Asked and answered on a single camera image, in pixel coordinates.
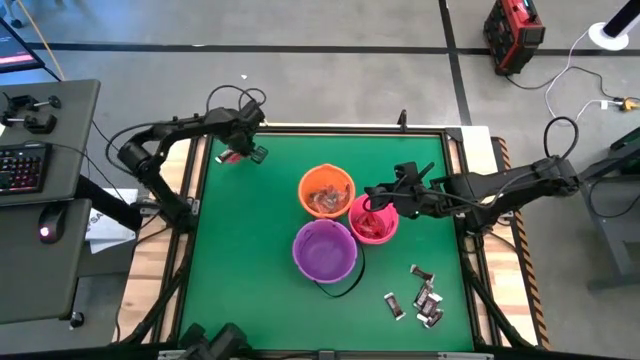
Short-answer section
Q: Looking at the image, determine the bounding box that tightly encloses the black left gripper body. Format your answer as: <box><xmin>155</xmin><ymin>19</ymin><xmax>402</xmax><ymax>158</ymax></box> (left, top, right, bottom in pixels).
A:
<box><xmin>219</xmin><ymin>102</ymin><xmax>267</xmax><ymax>151</ymax></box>

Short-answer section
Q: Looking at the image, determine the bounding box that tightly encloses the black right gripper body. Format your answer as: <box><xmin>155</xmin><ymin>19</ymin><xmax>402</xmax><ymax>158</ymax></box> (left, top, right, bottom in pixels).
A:
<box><xmin>382</xmin><ymin>179</ymin><xmax>454</xmax><ymax>221</ymax></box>

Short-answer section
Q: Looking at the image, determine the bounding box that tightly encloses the dark brown chocolate bar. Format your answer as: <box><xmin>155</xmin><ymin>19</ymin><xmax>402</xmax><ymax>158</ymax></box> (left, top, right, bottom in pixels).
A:
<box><xmin>422</xmin><ymin>293</ymin><xmax>444</xmax><ymax>316</ymax></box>
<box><xmin>409</xmin><ymin>264</ymin><xmax>436</xmax><ymax>283</ymax></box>
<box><xmin>383</xmin><ymin>292</ymin><xmax>407</xmax><ymax>321</ymax></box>
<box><xmin>416</xmin><ymin>309</ymin><xmax>445</xmax><ymax>330</ymax></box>
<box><xmin>412</xmin><ymin>282</ymin><xmax>434</xmax><ymax>307</ymax></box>

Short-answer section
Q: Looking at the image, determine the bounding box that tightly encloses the pink plastic halloween bucket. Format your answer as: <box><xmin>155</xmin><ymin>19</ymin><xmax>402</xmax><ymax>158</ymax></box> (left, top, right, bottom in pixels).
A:
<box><xmin>347</xmin><ymin>192</ymin><xmax>401</xmax><ymax>247</ymax></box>

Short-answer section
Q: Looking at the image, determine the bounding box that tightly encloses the orange plastic halloween bucket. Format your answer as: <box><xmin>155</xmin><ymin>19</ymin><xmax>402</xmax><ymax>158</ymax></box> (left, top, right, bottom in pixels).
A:
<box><xmin>297</xmin><ymin>163</ymin><xmax>357</xmax><ymax>221</ymax></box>

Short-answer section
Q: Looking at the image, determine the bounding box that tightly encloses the green table mat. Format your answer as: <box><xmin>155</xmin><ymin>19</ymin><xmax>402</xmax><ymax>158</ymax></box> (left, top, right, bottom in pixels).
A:
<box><xmin>177</xmin><ymin>133</ymin><xmax>475</xmax><ymax>353</ymax></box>

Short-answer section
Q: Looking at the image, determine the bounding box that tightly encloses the yellow black hazard strip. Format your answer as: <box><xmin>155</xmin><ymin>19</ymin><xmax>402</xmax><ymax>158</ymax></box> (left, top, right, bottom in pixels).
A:
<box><xmin>492</xmin><ymin>137</ymin><xmax>551</xmax><ymax>351</ymax></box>

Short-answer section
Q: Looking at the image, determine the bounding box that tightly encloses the white paper sheet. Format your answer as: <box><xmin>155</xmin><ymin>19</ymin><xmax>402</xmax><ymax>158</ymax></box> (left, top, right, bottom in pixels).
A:
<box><xmin>85</xmin><ymin>187</ymin><xmax>140</xmax><ymax>255</ymax></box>

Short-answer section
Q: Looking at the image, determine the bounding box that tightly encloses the grey metal side table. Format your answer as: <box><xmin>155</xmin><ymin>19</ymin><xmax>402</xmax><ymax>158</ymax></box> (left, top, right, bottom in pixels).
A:
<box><xmin>559</xmin><ymin>127</ymin><xmax>640</xmax><ymax>291</ymax></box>

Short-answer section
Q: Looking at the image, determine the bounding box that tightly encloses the black computer mouse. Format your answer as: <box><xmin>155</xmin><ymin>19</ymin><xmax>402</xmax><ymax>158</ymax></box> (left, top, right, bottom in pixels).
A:
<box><xmin>37</xmin><ymin>203</ymin><xmax>69</xmax><ymax>246</ymax></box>

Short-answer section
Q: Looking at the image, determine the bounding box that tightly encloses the black screw clamp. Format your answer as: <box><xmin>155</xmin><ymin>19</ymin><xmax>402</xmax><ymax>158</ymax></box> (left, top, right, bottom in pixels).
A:
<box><xmin>0</xmin><ymin>112</ymin><xmax>59</xmax><ymax>135</ymax></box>
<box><xmin>0</xmin><ymin>92</ymin><xmax>63</xmax><ymax>114</ymax></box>

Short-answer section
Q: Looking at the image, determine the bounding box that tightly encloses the black backlit keyboard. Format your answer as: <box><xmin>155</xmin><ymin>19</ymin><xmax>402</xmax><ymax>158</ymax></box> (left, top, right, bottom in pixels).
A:
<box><xmin>0</xmin><ymin>142</ymin><xmax>54</xmax><ymax>196</ymax></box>

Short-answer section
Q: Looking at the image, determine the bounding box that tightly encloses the white round stand base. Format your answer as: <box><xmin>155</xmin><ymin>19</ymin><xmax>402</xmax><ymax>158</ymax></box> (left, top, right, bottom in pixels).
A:
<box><xmin>588</xmin><ymin>21</ymin><xmax>630</xmax><ymax>52</ymax></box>

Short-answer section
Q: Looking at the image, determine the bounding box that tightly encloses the black computer monitor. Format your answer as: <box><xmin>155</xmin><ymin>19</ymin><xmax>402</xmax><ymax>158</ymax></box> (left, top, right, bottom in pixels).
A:
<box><xmin>0</xmin><ymin>17</ymin><xmax>46</xmax><ymax>75</ymax></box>

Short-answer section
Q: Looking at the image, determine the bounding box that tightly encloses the grey side desk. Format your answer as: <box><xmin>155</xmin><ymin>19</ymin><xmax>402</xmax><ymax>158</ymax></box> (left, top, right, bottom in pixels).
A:
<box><xmin>0</xmin><ymin>78</ymin><xmax>102</xmax><ymax>325</ymax></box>

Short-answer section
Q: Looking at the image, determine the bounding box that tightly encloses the black stand pole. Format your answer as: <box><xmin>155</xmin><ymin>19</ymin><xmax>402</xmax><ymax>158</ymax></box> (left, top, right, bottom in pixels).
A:
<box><xmin>602</xmin><ymin>0</ymin><xmax>640</xmax><ymax>39</ymax></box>

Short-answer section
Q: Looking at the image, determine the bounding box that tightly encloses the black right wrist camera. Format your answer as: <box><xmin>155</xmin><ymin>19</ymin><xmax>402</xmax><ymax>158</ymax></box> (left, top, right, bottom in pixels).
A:
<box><xmin>393</xmin><ymin>160</ymin><xmax>436</xmax><ymax>189</ymax></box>

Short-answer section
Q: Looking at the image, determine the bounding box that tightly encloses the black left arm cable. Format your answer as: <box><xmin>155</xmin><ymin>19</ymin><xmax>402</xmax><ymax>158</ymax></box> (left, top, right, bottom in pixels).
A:
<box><xmin>205</xmin><ymin>83</ymin><xmax>268</xmax><ymax>114</ymax></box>
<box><xmin>104</xmin><ymin>122</ymin><xmax>171</xmax><ymax>175</ymax></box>

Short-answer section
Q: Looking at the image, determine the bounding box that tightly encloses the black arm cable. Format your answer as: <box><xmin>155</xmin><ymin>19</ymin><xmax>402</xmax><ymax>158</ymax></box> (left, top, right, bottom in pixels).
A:
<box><xmin>104</xmin><ymin>122</ymin><xmax>171</xmax><ymax>175</ymax></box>
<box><xmin>542</xmin><ymin>115</ymin><xmax>580</xmax><ymax>161</ymax></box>
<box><xmin>205</xmin><ymin>83</ymin><xmax>268</xmax><ymax>114</ymax></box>

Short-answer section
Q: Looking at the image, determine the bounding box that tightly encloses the purple bucket with black handle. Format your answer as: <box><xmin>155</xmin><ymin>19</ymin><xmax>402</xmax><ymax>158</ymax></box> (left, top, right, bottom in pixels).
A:
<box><xmin>292</xmin><ymin>218</ymin><xmax>367</xmax><ymax>300</ymax></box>

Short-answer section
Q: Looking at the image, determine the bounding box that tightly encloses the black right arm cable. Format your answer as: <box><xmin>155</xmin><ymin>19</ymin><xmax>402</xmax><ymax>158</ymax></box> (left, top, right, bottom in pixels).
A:
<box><xmin>542</xmin><ymin>115</ymin><xmax>580</xmax><ymax>161</ymax></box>

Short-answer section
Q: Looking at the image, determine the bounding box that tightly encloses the black aluminium table frame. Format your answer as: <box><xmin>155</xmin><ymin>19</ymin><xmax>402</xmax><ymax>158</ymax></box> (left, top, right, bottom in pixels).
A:
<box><xmin>112</xmin><ymin>122</ymin><xmax>549</xmax><ymax>360</ymax></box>

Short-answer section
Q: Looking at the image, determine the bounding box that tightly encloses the black floor cable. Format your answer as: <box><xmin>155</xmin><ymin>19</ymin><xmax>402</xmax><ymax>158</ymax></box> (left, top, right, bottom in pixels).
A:
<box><xmin>503</xmin><ymin>64</ymin><xmax>624</xmax><ymax>101</ymax></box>

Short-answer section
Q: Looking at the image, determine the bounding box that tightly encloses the white power cable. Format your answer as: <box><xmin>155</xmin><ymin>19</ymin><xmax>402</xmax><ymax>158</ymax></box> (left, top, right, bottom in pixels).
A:
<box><xmin>543</xmin><ymin>27</ymin><xmax>626</xmax><ymax>126</ymax></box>

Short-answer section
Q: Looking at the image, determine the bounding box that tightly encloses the yellow hanging rope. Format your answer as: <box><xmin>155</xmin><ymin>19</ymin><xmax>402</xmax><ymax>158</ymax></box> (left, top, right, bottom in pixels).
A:
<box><xmin>14</xmin><ymin>0</ymin><xmax>66</xmax><ymax>81</ymax></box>

